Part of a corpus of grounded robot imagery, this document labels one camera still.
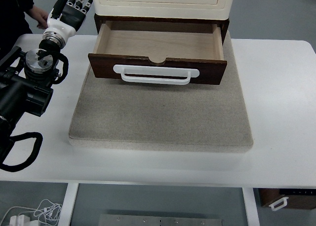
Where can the dark wooden drawer housing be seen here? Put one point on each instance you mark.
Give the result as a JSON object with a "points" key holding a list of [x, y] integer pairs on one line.
{"points": [[124, 31]]}

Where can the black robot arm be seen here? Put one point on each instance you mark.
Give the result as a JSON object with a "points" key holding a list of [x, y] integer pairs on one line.
{"points": [[26, 78]]}

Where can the white left table leg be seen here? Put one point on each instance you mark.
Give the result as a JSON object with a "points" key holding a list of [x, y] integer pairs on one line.
{"points": [[68, 204]]}

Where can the dark wooden drawer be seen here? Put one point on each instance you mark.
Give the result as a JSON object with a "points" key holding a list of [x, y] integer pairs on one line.
{"points": [[209, 61]]}

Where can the person in dark clothes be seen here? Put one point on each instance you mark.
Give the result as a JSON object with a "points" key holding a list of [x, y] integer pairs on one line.
{"points": [[13, 23]]}

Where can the beige fabric pad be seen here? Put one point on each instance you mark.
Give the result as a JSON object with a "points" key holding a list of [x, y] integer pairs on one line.
{"points": [[114, 114]]}

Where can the white power adapter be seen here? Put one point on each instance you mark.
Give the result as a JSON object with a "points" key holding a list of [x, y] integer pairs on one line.
{"points": [[21, 220]]}

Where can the white spare drawer handle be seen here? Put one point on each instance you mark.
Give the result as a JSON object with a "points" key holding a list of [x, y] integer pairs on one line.
{"points": [[279, 204]]}

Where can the cream white cabinet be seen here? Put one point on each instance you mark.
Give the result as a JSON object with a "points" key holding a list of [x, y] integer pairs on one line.
{"points": [[182, 9]]}

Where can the white right table leg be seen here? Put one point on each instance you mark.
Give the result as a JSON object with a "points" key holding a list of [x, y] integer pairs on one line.
{"points": [[250, 207]]}

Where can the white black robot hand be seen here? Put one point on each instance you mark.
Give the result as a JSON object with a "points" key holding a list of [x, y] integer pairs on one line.
{"points": [[65, 20]]}

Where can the spare wooden drawer on floor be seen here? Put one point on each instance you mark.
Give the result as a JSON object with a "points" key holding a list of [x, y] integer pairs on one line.
{"points": [[291, 198]]}

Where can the white table leg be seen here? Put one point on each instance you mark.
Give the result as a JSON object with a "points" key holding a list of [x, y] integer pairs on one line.
{"points": [[68, 204], [250, 207]]}

